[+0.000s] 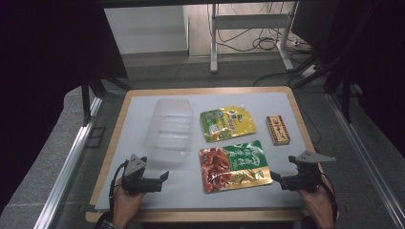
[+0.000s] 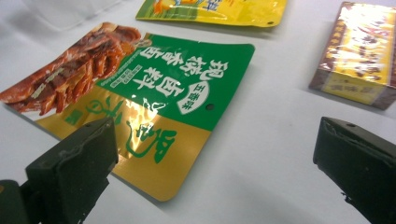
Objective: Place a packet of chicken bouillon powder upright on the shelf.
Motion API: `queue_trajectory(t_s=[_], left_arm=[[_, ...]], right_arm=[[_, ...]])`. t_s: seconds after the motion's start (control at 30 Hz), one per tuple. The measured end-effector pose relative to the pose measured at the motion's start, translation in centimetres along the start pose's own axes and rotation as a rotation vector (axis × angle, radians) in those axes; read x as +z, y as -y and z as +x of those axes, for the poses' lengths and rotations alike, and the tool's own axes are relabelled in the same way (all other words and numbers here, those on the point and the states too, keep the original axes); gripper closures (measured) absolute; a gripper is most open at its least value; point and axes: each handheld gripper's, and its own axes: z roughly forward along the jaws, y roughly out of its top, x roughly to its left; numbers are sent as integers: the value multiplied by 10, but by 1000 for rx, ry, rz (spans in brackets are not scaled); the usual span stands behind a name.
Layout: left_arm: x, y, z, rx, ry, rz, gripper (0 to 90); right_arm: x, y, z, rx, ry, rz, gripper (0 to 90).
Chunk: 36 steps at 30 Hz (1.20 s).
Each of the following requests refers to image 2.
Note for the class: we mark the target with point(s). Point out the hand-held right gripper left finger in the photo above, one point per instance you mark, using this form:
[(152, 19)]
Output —
[(71, 174)]

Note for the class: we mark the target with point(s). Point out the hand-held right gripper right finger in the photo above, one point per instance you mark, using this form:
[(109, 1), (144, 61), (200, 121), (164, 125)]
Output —
[(361, 168)]

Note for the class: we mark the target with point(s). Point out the green and gold seasoning pouch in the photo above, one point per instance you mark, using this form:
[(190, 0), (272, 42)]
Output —
[(186, 77)]

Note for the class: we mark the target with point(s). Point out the yellow spout pouch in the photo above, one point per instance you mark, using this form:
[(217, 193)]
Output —
[(233, 14)]

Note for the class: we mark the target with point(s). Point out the yellow and brown wrapped box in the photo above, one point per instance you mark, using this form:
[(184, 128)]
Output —
[(358, 56)]

